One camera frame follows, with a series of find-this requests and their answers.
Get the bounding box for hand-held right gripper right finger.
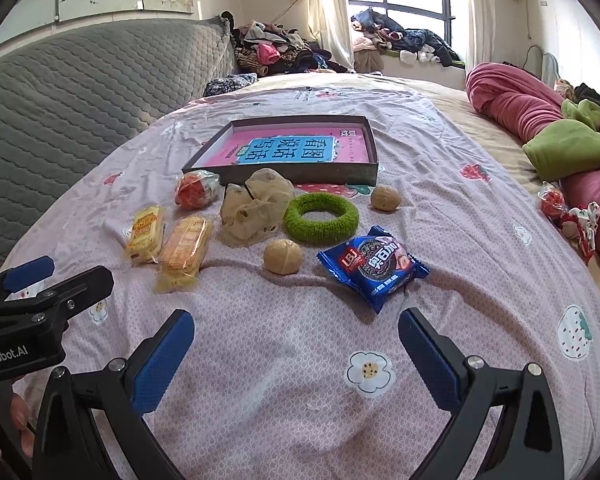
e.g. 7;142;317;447
397;307;566;480

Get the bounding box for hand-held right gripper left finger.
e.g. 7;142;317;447
32;309;196;480

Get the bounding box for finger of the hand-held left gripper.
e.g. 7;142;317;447
0;256;56;311
10;266;115;328

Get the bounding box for small yellow cake packet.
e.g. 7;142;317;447
125;203;166;266

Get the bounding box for blue cookie packet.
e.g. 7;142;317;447
316;225;431;315

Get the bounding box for long yellow cake packet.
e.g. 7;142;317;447
152;214;215;295

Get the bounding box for red snack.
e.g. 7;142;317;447
174;170;221;211

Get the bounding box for walnut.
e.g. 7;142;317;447
263;239;302;276
370;185;402;212

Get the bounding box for green fuzzy ring scrunchie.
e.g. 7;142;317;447
283;192;362;247

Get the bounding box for dark cardboard box tray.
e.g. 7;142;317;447
181;115;379;187

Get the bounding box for person's left hand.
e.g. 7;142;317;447
9;392;36;458

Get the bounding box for grey quilted headboard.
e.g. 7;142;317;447
0;16;238;281

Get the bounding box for red candy packet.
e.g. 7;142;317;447
537;181;571;226

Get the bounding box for red white candy wrappers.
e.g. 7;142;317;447
562;202;600;263

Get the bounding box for beige bedsheet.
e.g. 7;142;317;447
252;71;600;311

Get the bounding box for green blanket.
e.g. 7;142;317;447
522;99;600;183

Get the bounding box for dark floral cloth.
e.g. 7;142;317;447
202;72;258;98

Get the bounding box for pink blanket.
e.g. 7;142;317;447
465;61;600;286

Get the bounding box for white window seat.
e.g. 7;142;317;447
352;50;468;91

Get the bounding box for pile of mixed clothes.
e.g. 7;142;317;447
230;20;353;78

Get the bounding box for black cloth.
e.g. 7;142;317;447
575;82;600;121

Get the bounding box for pile of dark clothes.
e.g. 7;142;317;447
350;7;463;68

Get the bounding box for cream curtain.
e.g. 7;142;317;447
307;0;356;73
460;0;496;78

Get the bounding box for white curved frame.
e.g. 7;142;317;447
525;44;561;86

